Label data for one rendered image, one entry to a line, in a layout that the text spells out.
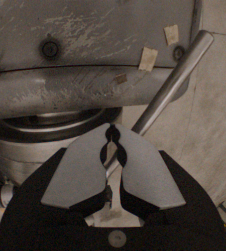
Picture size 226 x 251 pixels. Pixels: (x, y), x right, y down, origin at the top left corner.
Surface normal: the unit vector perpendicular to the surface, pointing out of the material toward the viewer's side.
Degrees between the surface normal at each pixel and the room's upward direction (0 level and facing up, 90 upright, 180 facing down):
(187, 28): 0
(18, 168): 24
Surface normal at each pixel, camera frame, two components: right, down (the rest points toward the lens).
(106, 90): 0.29, 0.73
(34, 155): 0.15, 0.49
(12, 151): -0.09, 0.48
